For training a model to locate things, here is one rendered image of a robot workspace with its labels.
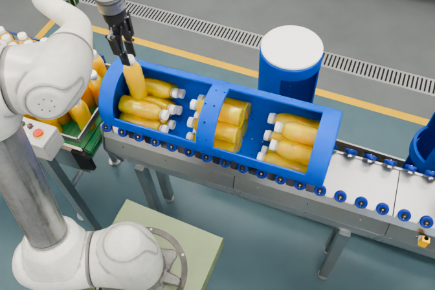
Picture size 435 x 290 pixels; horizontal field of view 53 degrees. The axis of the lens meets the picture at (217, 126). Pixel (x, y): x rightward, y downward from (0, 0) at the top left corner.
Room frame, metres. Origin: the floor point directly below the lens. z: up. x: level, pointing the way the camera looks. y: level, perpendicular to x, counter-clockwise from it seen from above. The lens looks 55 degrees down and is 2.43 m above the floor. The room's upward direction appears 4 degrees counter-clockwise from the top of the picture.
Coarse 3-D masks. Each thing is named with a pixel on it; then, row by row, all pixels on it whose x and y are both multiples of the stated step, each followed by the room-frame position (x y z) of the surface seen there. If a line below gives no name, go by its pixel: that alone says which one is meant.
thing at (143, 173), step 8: (136, 168) 1.07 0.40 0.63; (144, 168) 1.07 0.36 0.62; (144, 176) 1.06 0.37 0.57; (144, 184) 1.06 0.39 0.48; (152, 184) 1.09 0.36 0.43; (144, 192) 1.07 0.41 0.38; (152, 192) 1.07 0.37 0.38; (152, 200) 1.06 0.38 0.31; (152, 208) 1.07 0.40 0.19; (160, 208) 1.08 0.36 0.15
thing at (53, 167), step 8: (40, 160) 0.99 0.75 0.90; (48, 168) 0.98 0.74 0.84; (56, 168) 0.99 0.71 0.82; (56, 176) 0.97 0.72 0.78; (64, 176) 1.00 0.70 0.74; (64, 184) 0.97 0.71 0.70; (64, 192) 0.98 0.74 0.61; (72, 192) 0.99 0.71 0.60; (72, 200) 0.98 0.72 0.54; (80, 200) 1.00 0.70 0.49; (80, 208) 0.97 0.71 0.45; (88, 208) 1.00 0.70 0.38; (88, 216) 0.98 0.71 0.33; (88, 224) 0.98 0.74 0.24; (96, 224) 0.99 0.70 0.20
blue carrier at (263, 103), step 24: (120, 72) 1.13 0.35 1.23; (144, 72) 1.27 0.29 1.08; (168, 72) 1.12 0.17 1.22; (120, 96) 1.16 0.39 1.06; (192, 96) 1.16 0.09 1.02; (216, 96) 0.98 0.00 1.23; (240, 96) 1.10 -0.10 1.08; (264, 96) 0.97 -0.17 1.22; (120, 120) 1.00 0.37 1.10; (216, 120) 0.90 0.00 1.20; (264, 120) 1.02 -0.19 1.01; (336, 120) 0.84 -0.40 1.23; (192, 144) 0.88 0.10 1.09; (264, 144) 0.94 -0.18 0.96; (264, 168) 0.77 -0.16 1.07; (312, 168) 0.71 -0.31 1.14
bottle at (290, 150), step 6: (276, 144) 0.84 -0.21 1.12; (282, 144) 0.83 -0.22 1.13; (288, 144) 0.82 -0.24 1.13; (294, 144) 0.82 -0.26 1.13; (300, 144) 0.82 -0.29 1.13; (276, 150) 0.82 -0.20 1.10; (282, 150) 0.81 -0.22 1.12; (288, 150) 0.80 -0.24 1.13; (294, 150) 0.80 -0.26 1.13; (300, 150) 0.79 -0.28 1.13; (306, 150) 0.79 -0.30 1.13; (282, 156) 0.80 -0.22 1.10; (288, 156) 0.79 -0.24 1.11; (294, 156) 0.78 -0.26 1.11; (300, 156) 0.78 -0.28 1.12; (306, 156) 0.77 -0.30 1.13; (300, 162) 0.77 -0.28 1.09; (306, 162) 0.76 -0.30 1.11
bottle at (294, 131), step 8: (280, 128) 0.87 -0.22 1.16; (288, 128) 0.86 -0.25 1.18; (296, 128) 0.85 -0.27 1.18; (304, 128) 0.85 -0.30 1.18; (312, 128) 0.85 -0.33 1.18; (288, 136) 0.84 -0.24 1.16; (296, 136) 0.83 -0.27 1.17; (304, 136) 0.83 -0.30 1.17; (312, 136) 0.82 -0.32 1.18; (304, 144) 0.82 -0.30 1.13; (312, 144) 0.80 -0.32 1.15
